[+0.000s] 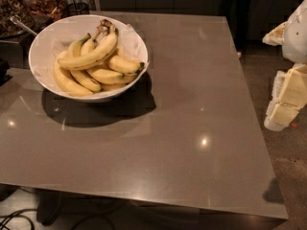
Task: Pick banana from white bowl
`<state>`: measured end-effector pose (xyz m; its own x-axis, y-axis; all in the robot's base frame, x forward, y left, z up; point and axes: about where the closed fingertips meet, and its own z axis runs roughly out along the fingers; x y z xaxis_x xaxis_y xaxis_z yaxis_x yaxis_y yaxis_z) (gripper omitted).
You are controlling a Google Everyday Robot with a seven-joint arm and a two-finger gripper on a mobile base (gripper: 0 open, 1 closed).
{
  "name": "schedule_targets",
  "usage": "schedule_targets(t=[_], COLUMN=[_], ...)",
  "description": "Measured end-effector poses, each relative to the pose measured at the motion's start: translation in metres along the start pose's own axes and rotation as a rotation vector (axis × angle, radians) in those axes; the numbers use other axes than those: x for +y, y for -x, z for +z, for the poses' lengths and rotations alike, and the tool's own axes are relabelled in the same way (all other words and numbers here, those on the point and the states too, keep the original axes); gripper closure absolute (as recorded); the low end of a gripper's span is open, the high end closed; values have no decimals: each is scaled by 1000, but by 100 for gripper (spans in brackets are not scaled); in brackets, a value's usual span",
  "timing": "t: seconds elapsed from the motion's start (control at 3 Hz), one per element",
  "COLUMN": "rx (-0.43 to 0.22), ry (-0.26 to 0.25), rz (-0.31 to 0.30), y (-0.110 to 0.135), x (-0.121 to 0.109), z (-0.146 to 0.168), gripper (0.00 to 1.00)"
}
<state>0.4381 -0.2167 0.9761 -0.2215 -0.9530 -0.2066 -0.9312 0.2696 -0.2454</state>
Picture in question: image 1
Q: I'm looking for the metal spoon handle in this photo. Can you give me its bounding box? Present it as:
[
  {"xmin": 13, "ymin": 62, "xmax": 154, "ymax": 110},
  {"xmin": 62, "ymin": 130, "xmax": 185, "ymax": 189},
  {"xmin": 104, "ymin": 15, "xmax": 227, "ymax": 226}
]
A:
[{"xmin": 10, "ymin": 15, "xmax": 37, "ymax": 36}]

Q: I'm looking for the bottom small yellow banana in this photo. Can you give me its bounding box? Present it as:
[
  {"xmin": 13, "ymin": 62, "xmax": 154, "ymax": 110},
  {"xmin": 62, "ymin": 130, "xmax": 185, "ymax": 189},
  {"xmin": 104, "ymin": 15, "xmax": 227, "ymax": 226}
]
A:
[{"xmin": 101, "ymin": 83, "xmax": 127, "ymax": 92}]

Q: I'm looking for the white ceramic bowl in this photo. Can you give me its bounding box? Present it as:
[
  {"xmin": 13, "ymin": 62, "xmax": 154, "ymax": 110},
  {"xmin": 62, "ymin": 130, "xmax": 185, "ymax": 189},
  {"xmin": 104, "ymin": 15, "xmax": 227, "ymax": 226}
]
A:
[{"xmin": 29, "ymin": 14, "xmax": 149, "ymax": 103}]

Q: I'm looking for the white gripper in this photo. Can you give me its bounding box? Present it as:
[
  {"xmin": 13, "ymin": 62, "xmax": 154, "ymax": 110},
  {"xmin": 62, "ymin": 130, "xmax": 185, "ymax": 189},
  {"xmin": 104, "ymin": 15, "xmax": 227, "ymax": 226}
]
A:
[{"xmin": 262, "ymin": 0, "xmax": 307, "ymax": 131}]

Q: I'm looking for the glass jar of granola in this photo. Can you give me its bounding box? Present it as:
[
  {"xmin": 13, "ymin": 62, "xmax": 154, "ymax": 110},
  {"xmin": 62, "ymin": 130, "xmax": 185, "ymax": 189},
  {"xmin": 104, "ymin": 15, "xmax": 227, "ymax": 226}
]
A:
[{"xmin": 0, "ymin": 0, "xmax": 35, "ymax": 38}]

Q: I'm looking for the black floor cable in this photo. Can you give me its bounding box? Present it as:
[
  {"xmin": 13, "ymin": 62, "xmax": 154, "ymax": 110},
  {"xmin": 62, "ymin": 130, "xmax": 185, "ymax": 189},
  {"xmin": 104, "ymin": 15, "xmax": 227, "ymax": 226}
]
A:
[{"xmin": 0, "ymin": 208, "xmax": 36, "ymax": 230}]

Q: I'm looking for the tray of dried snacks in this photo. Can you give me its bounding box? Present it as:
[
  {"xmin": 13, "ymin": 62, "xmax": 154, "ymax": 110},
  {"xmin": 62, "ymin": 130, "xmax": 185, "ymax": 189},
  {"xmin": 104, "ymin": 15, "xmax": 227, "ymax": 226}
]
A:
[{"xmin": 27, "ymin": 0, "xmax": 66, "ymax": 21}]

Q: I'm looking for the black wire basket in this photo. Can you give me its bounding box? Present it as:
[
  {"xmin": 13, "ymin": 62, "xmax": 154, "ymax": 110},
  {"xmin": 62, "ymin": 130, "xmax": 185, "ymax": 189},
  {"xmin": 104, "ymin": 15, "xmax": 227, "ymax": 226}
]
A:
[{"xmin": 66, "ymin": 0, "xmax": 89, "ymax": 16}]

